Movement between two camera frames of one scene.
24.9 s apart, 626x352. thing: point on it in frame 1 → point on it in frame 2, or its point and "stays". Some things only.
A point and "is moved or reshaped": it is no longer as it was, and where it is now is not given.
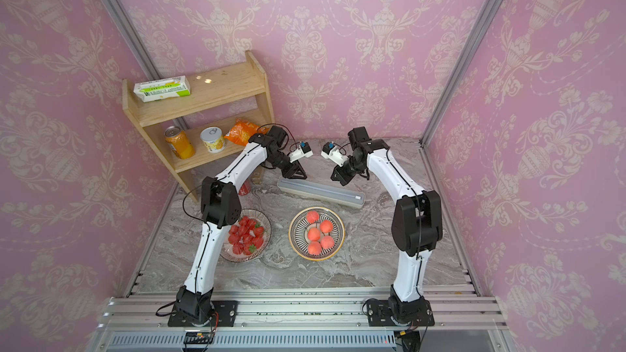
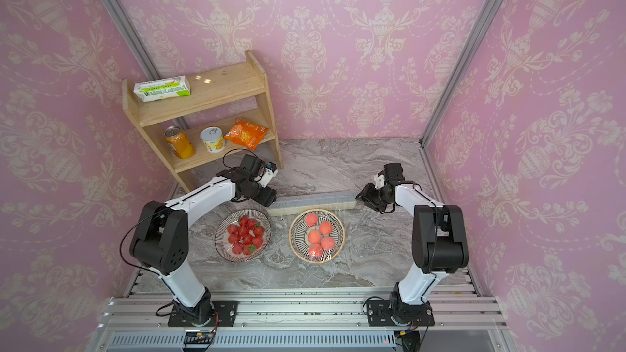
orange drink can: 178,142 stays
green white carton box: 164,88 stays
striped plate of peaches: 316,233 stays
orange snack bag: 241,130 stays
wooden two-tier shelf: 226,108 stays
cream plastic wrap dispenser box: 337,195 is moved or reshaped
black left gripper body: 288,168 → 263,195
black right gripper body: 347,173 → 376,198
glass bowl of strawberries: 248,239 stays
